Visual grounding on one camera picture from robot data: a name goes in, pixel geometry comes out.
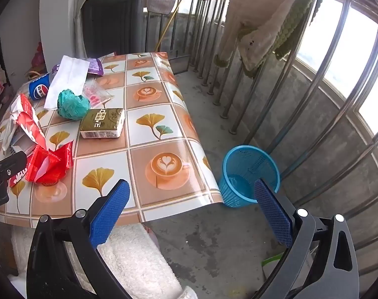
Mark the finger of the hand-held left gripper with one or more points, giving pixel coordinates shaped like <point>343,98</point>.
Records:
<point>11,166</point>

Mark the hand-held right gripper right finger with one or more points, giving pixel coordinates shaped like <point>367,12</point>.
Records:
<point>274,215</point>

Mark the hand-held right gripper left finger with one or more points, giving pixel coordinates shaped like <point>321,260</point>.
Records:
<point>109,211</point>

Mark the blue plastic wastebasket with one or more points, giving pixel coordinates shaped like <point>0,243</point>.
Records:
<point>238,190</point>

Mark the red and white paper bag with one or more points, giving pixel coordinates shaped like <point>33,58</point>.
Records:
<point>25,118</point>

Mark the teal plastic bag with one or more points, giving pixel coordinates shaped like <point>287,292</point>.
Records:
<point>72,106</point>

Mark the red plastic wrapper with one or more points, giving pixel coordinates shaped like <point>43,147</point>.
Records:
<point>56,162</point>

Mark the white fluffy blanket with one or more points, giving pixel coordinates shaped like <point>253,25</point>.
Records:
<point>136,255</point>

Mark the olive green tissue pack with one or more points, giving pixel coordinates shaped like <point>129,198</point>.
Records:
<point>103,123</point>

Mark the metal railing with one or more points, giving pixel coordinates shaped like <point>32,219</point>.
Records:
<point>234,130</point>

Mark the printed tablecloth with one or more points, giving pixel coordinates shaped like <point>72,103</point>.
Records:
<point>164,124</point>

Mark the clear plastic bag pink print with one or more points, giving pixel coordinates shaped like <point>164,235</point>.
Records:
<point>97,95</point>

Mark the red patterned bag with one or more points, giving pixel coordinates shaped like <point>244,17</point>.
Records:
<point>40,57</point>

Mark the purple packet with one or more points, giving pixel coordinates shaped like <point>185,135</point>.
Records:
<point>95,67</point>

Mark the metal dustpan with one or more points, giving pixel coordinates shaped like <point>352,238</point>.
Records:
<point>179,65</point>

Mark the white curtain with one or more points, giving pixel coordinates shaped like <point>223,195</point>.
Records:
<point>81,15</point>

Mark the black ribbed suitcase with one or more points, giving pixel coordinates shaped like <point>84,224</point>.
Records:
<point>111,25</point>

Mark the green knit garment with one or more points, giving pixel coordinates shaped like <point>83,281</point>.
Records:
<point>298,28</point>

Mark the cream fleece garment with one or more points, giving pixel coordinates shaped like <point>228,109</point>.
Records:
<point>257,15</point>

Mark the grey hanging cloth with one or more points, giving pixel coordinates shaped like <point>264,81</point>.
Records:
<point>162,3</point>

